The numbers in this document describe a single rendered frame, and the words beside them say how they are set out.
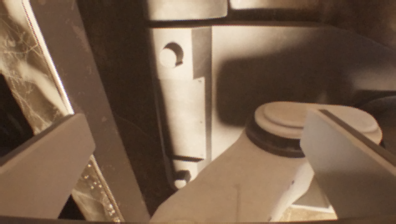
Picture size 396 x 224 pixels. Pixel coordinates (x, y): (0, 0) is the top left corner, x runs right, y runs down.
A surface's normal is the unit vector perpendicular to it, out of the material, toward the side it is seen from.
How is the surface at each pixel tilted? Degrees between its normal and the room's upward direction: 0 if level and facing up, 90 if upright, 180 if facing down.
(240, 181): 90
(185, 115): 0
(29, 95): 0
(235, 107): 0
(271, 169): 90
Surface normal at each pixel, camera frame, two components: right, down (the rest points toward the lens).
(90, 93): 0.97, 0.01
